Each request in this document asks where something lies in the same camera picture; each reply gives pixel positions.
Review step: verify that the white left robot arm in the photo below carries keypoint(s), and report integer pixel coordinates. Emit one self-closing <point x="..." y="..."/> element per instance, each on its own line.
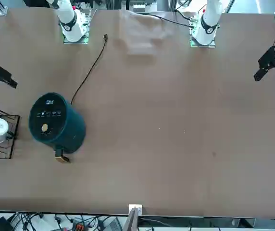
<point x="208" y="24"/>

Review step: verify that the aluminium camera post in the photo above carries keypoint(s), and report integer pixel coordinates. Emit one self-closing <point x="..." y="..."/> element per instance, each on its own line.
<point x="133" y="216"/>

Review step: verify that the orange black power strip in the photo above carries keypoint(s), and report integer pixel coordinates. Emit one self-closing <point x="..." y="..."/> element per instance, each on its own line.
<point x="81" y="223"/>

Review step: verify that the dark green air fryer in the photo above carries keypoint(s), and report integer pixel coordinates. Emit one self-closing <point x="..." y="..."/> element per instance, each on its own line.
<point x="55" y="120"/>

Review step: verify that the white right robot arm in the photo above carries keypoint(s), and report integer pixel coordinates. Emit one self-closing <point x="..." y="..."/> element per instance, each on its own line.
<point x="71" y="22"/>

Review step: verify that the round gold air fryer knob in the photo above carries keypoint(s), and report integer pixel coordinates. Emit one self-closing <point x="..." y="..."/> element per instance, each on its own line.
<point x="45" y="127"/>

